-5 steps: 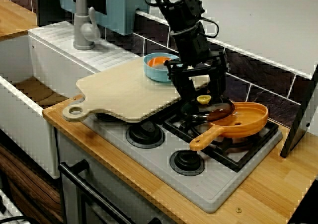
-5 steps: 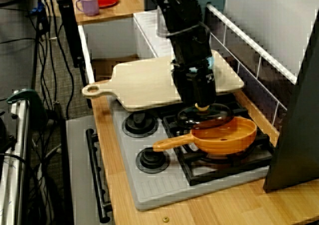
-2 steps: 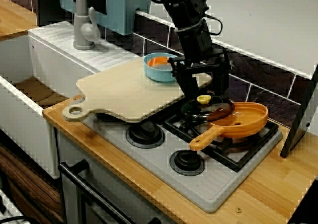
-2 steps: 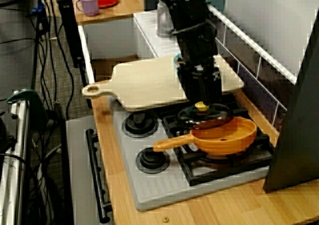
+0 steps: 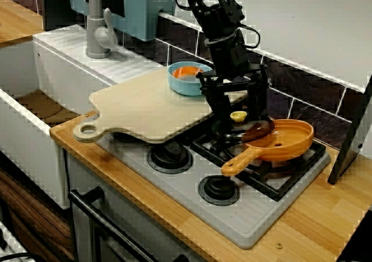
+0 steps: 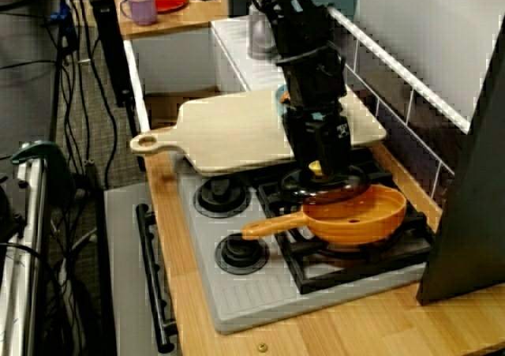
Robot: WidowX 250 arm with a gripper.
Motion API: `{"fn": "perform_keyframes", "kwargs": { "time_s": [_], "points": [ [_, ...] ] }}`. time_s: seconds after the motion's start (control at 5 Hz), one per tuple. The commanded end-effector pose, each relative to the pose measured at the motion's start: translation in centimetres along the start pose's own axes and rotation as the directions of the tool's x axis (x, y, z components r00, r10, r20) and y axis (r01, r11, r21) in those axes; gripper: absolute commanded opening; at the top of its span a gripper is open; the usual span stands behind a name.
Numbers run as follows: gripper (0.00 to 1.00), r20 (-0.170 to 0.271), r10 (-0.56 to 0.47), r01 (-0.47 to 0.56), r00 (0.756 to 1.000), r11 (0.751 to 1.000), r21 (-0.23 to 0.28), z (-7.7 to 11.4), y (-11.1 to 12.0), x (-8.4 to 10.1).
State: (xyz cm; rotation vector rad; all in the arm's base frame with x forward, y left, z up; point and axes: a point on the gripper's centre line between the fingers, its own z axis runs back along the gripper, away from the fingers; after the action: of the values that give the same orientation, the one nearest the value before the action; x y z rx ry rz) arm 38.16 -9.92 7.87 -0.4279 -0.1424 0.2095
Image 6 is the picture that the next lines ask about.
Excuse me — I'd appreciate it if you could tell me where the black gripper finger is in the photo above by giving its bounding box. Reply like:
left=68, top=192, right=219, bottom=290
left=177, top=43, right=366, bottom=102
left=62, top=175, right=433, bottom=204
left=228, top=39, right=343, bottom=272
left=294, top=159, right=313, bottom=183
left=320, top=123, right=353, bottom=178

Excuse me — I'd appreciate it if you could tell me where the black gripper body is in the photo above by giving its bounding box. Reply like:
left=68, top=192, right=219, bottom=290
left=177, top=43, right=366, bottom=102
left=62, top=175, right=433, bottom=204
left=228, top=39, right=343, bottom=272
left=282, top=103, right=352, bottom=164

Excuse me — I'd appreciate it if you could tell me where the glass lid with yellow knob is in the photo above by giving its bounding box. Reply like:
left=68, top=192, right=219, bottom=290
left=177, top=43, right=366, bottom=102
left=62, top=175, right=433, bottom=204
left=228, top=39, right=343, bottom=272
left=279, top=160, right=372, bottom=206

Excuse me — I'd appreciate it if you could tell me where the orange toy frying pan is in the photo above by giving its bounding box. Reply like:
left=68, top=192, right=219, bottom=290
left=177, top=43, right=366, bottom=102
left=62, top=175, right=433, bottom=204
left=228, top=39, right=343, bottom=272
left=241, top=185, right=407, bottom=245

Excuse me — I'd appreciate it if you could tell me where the light blue bowl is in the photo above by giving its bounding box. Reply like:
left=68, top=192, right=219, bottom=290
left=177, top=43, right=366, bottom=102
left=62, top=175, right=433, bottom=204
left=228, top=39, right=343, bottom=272
left=275, top=84, right=294, bottom=117

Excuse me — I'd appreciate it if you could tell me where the light wooden cutting board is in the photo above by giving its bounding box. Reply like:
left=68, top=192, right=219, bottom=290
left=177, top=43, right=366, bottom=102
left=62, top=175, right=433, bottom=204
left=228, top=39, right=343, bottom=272
left=129, top=89, right=387, bottom=175

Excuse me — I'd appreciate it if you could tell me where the black stove knob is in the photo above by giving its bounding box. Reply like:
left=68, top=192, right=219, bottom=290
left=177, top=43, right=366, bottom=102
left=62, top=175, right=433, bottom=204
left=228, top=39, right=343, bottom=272
left=193, top=175, right=253, bottom=219
left=214, top=232, right=271, bottom=276

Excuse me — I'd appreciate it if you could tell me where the grey toy faucet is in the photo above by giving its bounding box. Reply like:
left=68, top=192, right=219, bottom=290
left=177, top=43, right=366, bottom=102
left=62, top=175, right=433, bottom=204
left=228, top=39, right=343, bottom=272
left=247, top=4, right=279, bottom=60

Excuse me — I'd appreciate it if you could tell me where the black burner grate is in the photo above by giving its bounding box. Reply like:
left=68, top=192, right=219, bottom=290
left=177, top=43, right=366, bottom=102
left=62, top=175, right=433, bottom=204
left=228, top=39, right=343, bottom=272
left=256, top=166, right=435, bottom=296

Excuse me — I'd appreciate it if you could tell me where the grey toy stove top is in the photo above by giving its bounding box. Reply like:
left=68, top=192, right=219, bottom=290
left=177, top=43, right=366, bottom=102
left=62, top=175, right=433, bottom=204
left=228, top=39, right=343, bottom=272
left=169, top=150, right=435, bottom=335

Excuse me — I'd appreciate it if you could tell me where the black slanted panel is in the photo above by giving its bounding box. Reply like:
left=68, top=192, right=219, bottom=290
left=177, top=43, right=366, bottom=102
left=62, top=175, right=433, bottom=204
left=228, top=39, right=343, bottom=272
left=417, top=16, right=505, bottom=306

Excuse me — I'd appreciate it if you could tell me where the white toy sink basin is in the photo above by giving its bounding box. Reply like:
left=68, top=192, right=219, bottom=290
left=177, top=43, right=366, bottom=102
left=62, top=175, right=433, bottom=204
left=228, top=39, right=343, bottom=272
left=123, top=16, right=289, bottom=136

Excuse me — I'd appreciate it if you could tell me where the orange plate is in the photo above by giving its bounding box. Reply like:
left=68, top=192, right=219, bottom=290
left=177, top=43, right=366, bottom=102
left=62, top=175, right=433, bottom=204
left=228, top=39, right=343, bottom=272
left=153, top=0, right=190, bottom=14

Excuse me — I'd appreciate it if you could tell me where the toy oven door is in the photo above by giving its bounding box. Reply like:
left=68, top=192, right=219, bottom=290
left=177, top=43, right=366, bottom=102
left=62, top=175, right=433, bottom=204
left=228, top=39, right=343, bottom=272
left=103, top=182, right=182, bottom=356

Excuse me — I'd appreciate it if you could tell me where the purple plastic cup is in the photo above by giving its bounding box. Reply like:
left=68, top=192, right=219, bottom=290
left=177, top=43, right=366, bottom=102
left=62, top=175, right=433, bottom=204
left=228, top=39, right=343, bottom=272
left=119, top=0, right=159, bottom=27

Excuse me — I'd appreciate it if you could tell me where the green clamp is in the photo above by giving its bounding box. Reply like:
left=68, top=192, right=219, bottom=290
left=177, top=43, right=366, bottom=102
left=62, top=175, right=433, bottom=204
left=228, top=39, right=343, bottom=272
left=9, top=140, right=77, bottom=209

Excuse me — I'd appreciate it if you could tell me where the black oven door handle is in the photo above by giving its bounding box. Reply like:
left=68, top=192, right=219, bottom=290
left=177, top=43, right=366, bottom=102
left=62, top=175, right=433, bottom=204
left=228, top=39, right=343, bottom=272
left=135, top=202, right=178, bottom=354

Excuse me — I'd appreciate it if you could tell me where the black floor cable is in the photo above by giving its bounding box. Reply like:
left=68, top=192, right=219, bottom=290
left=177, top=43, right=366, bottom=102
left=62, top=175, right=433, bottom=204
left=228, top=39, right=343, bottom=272
left=78, top=0, right=120, bottom=189

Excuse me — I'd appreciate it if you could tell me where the black metal post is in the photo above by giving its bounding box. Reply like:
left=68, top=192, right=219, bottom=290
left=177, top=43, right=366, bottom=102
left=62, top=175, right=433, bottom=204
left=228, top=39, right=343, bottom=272
left=89, top=0, right=134, bottom=109

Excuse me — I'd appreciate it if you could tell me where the blue cable plug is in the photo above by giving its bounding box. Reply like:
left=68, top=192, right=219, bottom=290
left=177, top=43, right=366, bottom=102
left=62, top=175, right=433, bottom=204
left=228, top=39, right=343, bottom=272
left=46, top=10, right=72, bottom=25

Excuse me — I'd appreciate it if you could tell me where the aluminium frame rail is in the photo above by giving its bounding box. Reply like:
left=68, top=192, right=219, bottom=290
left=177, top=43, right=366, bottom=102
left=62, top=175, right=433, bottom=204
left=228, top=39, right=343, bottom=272
left=0, top=150, right=51, bottom=356

